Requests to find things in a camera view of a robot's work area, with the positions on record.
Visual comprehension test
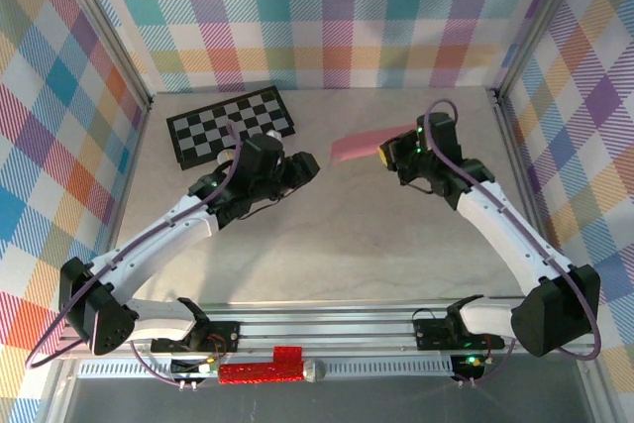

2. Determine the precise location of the black and white checkerboard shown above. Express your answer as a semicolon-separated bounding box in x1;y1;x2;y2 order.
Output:
165;85;297;171

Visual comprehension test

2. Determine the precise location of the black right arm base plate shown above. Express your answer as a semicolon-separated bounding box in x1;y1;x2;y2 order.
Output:
413;310;506;351

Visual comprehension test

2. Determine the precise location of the perforated metal cable tray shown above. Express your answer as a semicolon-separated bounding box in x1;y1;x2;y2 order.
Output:
76;359;457;379

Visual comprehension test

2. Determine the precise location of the aluminium frame post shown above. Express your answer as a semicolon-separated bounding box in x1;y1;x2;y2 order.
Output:
489;0;593;102
49;0;155;112

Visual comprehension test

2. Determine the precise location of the aluminium table edge rail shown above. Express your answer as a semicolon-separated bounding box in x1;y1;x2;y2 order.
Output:
489;88;564;259
101;100;153;265

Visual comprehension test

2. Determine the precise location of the red clamp on rail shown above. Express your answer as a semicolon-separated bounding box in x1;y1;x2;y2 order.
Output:
218;345;304;385

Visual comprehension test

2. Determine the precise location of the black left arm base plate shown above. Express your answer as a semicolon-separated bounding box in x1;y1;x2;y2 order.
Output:
150;321;241;354

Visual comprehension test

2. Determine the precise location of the small black controller board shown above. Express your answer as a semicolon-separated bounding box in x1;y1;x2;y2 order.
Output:
170;356;222;392
451;352;485;388

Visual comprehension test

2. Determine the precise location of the silver round knob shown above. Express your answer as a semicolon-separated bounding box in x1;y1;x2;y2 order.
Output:
302;358;327;384

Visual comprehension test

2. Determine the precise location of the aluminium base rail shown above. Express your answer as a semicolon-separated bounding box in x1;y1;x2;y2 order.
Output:
58;299;595;360

